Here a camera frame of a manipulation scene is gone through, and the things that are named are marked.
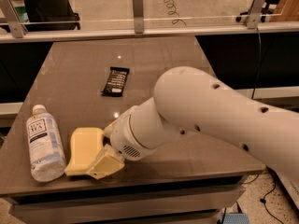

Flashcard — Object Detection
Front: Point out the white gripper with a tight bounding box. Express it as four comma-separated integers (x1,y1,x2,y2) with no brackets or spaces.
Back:
86,106,146,179

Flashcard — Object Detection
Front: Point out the yellow sponge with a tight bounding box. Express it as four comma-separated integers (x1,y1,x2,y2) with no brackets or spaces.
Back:
64,127,104,176

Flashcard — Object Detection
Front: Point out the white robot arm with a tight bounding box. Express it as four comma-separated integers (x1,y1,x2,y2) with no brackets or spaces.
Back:
87,66,299,181

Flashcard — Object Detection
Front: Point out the black rxbar chocolate bar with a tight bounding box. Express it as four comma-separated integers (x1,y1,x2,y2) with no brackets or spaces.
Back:
102,66,130,97

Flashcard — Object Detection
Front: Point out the clear tea bottle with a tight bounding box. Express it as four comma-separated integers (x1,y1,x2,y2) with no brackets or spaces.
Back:
26,105,66,182

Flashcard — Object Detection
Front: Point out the grey table drawer front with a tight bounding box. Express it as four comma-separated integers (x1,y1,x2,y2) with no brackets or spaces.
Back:
9,185,245,224

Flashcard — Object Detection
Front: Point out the glass barrier panel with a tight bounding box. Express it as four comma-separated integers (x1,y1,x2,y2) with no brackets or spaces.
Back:
10,0,299,40

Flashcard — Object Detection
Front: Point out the left metal bracket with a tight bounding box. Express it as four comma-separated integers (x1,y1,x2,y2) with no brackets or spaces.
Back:
0,0,27,38

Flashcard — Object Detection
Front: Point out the metal bracket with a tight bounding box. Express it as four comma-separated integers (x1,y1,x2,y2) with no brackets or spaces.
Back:
245,0,265,29
132,0,144,34
0,0,27,38

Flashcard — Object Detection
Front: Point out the middle metal bracket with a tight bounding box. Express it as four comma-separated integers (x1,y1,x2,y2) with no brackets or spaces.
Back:
132,0,144,34

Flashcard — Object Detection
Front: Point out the black coiled cable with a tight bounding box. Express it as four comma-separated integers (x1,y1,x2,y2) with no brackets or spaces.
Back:
156,0,187,27

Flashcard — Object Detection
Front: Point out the black floor cable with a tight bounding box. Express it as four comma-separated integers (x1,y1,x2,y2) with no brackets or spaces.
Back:
242,28,286,224

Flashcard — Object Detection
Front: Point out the right metal bracket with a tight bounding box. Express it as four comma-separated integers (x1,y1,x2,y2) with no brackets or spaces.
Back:
245,0,265,29

